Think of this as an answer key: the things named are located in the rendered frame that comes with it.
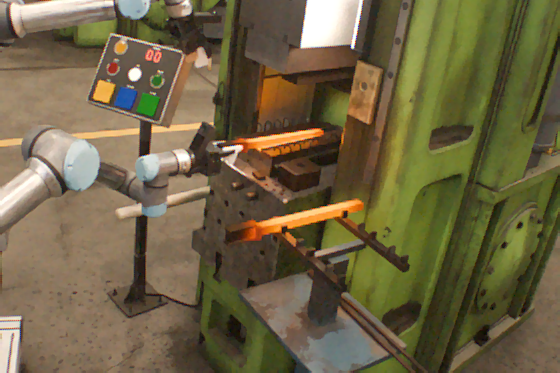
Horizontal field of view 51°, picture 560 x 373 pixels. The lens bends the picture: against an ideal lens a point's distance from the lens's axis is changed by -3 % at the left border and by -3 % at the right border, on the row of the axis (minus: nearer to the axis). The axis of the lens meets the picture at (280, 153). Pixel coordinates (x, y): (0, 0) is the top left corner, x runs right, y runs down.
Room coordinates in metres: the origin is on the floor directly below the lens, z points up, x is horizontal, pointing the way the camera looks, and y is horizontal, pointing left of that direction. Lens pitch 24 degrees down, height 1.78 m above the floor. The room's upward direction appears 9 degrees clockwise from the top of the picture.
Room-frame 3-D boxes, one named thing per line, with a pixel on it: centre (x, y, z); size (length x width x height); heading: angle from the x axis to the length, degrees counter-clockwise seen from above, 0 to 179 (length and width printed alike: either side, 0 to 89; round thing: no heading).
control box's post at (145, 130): (2.18, 0.54, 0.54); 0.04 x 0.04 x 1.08; 45
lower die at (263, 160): (1.99, -0.05, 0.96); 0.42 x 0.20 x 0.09; 135
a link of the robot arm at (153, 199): (1.56, 0.36, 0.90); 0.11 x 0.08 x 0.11; 60
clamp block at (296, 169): (1.76, -0.08, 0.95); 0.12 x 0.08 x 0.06; 135
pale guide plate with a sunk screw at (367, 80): (1.72, -0.22, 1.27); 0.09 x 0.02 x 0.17; 45
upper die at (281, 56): (1.99, -0.05, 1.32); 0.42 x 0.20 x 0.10; 135
